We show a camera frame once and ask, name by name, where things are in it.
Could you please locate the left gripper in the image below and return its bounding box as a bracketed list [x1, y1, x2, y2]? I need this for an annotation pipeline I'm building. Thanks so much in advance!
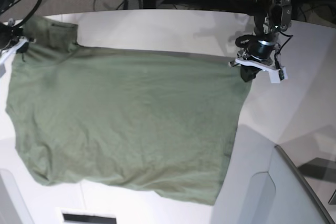
[237, 40, 277, 82]

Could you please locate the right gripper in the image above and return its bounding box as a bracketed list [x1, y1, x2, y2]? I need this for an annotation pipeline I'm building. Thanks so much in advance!
[1, 23, 26, 52]

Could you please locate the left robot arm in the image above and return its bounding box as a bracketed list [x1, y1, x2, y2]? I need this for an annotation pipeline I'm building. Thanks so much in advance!
[230, 0, 292, 83]

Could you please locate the green t-shirt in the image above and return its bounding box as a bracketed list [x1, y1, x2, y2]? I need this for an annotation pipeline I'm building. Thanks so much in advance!
[6, 17, 251, 205]

